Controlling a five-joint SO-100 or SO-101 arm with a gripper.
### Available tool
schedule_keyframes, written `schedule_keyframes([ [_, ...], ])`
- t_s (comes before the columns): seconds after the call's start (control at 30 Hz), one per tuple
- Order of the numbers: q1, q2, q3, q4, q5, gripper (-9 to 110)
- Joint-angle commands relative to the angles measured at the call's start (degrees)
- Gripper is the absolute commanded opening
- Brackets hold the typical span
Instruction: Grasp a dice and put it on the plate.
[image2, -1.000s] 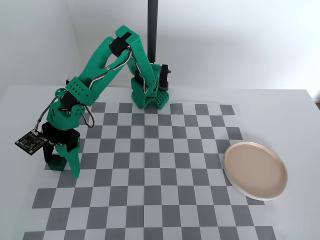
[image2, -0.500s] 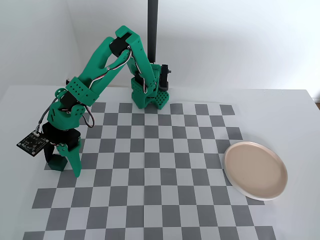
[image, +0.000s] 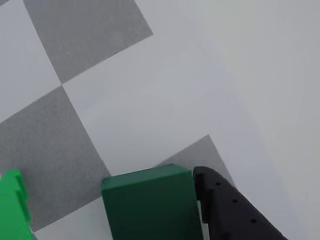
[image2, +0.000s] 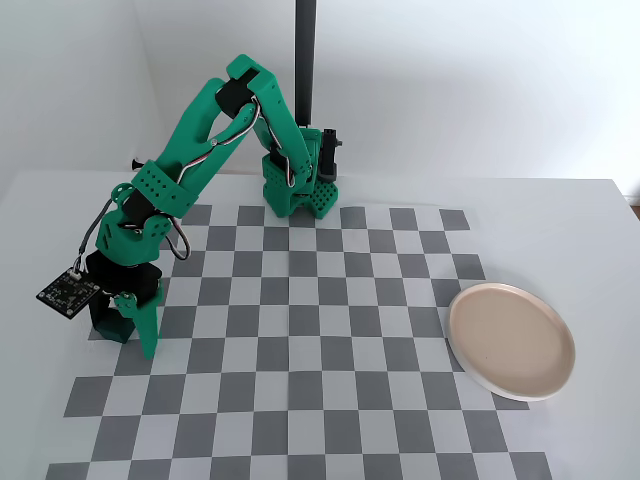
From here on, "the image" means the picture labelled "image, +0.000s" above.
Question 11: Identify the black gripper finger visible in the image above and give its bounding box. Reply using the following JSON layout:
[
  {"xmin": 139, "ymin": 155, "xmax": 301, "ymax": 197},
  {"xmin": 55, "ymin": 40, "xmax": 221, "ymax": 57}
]
[{"xmin": 192, "ymin": 165, "xmax": 289, "ymax": 240}]

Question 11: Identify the dark green dice cube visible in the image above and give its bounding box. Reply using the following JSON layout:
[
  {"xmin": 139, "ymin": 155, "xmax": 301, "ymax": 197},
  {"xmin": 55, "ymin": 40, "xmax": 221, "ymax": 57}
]
[{"xmin": 100, "ymin": 163, "xmax": 202, "ymax": 240}]

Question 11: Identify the grey white checkered mat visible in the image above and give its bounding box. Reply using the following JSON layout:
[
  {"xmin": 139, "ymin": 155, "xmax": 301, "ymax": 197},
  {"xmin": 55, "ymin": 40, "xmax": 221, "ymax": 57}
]
[{"xmin": 0, "ymin": 0, "xmax": 296, "ymax": 240}]

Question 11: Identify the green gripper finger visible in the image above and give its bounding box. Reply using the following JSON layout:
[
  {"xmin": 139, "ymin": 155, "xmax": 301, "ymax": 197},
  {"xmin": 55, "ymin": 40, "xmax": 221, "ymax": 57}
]
[{"xmin": 0, "ymin": 168, "xmax": 35, "ymax": 240}]

